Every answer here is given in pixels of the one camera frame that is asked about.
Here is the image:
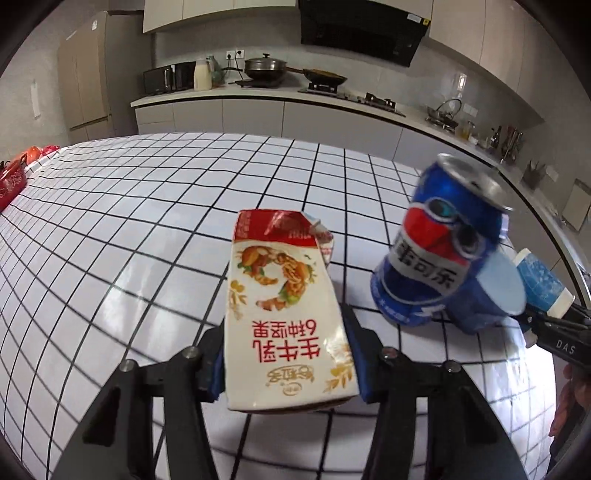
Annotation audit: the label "blue white paper cup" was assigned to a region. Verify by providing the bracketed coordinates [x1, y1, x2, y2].
[514, 248, 575, 318]

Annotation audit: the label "wok with lid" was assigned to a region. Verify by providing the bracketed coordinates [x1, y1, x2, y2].
[244, 53, 289, 84]

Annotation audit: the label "green kettle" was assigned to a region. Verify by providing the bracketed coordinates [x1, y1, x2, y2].
[206, 55, 228, 86]

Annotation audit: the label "black range hood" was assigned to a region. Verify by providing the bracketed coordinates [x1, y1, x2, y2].
[298, 0, 432, 68]

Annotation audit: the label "frying pan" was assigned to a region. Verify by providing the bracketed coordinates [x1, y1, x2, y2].
[286, 67, 348, 86]

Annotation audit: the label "utensil holder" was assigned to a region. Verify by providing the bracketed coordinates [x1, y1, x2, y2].
[501, 127, 525, 164]

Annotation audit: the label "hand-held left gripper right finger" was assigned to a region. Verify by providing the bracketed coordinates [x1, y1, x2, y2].
[342, 302, 529, 480]

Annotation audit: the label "knife rack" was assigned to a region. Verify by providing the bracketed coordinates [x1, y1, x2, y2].
[522, 159, 548, 190]

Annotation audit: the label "beige refrigerator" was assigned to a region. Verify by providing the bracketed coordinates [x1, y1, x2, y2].
[58, 11, 114, 132]

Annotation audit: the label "light blue cup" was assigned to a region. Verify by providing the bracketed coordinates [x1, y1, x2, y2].
[450, 253, 528, 334]

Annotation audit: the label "gas stove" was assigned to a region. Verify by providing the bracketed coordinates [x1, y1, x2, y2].
[298, 83, 407, 116]

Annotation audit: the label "upper kitchen cabinets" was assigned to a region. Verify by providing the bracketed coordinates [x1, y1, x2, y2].
[142, 0, 301, 34]

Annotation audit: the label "white jug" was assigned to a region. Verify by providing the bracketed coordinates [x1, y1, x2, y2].
[194, 59, 213, 91]

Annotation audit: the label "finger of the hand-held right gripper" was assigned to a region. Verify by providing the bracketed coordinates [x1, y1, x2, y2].
[522, 310, 555, 347]
[561, 302, 591, 326]

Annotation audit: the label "orange plastic bag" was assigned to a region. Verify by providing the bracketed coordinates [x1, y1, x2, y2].
[23, 145, 62, 164]

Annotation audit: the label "person's right hand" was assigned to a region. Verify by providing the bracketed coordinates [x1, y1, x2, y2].
[549, 364, 578, 438]

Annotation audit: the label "cutting board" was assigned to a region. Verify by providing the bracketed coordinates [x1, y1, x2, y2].
[562, 179, 591, 232]

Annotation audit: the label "kitchen counter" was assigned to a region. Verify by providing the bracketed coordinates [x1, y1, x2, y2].
[130, 85, 591, 278]

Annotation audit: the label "blue soda can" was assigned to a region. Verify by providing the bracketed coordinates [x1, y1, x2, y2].
[369, 154, 514, 328]

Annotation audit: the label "white checked tablecloth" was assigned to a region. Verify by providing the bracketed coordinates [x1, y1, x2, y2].
[0, 131, 583, 480]

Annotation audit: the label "kitchen faucet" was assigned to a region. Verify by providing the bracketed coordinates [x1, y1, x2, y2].
[426, 98, 465, 130]

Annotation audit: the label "black microwave oven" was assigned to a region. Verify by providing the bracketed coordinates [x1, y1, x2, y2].
[143, 61, 197, 96]

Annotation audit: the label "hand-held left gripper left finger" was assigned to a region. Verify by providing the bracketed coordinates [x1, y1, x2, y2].
[78, 325, 227, 480]

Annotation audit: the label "white red milk carton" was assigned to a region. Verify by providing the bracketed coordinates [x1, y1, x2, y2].
[224, 209, 360, 412]

